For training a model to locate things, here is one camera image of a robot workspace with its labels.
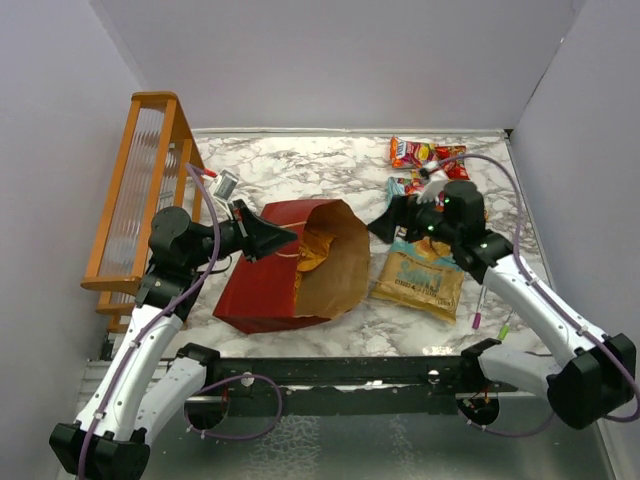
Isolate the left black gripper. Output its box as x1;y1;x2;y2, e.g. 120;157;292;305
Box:
186;198;299;269

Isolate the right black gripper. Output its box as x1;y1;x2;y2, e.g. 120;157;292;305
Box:
369;188;463;245

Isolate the green Fox's candy bag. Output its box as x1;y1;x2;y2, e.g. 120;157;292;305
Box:
386;176;408;240

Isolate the orange white snack packet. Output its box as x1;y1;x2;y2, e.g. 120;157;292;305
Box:
403;170;429;195

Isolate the orange chips bag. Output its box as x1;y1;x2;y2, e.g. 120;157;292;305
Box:
297;230;336;273

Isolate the colourful Fox's fruits bag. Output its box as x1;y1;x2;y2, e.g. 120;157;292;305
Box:
389;136;438;169

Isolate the gold crispy snack bag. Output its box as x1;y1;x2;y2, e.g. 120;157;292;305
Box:
371;237;465;324

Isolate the red snack packet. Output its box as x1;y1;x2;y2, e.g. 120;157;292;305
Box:
435;145;470;181

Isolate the red brown paper bag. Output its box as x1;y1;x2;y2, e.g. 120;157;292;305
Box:
213;199;370;334

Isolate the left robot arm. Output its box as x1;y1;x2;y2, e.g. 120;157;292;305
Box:
49;200;297;479

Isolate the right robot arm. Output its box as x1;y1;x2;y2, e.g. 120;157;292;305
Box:
368;181;639;430

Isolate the wooden rack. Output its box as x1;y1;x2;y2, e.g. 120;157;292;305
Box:
81;91;204;333

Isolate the pink marker pen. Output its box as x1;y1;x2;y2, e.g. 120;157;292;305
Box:
472;286;487;330

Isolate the green marker pen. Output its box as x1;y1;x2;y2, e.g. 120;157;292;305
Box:
496;313;512;341

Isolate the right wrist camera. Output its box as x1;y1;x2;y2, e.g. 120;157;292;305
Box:
417;160;449;203

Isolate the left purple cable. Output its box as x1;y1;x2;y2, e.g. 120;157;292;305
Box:
77;162;284;480

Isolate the purple cable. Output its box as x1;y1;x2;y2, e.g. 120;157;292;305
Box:
424;153;640;439
77;162;284;480

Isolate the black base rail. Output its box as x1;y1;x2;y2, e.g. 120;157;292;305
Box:
176;343;514;418

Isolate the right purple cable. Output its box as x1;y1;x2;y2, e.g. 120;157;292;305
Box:
424;153;640;439

